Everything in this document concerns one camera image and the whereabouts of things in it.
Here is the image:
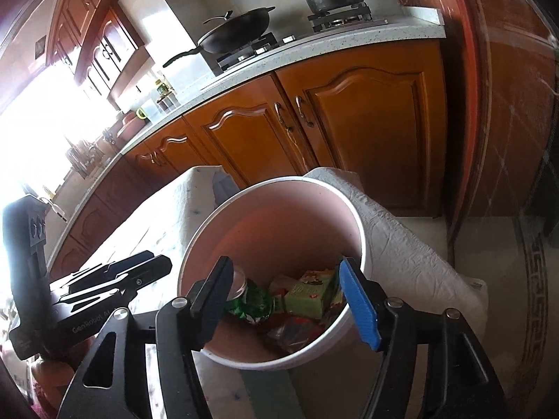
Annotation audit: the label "crushed green soda can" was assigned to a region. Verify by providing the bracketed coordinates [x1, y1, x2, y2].
[225, 268, 274, 324]

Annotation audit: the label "green orange juice carton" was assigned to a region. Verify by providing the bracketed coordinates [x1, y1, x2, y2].
[283, 270, 337, 320]

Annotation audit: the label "red silver snack wrapper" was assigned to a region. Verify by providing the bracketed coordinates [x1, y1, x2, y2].
[267, 317, 325, 354]

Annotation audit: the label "green gold drink pouch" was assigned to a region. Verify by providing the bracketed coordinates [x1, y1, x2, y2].
[268, 275, 299, 313]

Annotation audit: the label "pink white trash bucket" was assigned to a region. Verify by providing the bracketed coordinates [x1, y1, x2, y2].
[177, 168, 372, 371]

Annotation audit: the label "wooden upper kitchen cabinets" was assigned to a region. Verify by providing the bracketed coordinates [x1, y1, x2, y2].
[46, 0, 151, 108]

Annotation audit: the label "grey kitchen countertop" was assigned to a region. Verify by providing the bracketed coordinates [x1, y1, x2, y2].
[46, 7, 446, 267]

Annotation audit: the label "person left hand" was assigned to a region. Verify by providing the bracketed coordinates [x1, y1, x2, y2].
[31, 350, 81, 411]

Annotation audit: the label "white floral tablecloth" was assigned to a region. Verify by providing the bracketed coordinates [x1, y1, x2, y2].
[87, 167, 254, 418]

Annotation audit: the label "pink basin on counter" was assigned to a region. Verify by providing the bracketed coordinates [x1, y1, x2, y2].
[117, 112, 146, 142]

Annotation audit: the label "condiment bottles group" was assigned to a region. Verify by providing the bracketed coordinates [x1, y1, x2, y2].
[155, 79, 178, 111]

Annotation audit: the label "black wok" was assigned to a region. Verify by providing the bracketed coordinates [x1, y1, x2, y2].
[162, 7, 276, 68]

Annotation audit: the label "black gas stove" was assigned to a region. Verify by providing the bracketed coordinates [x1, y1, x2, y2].
[216, 2, 387, 72]

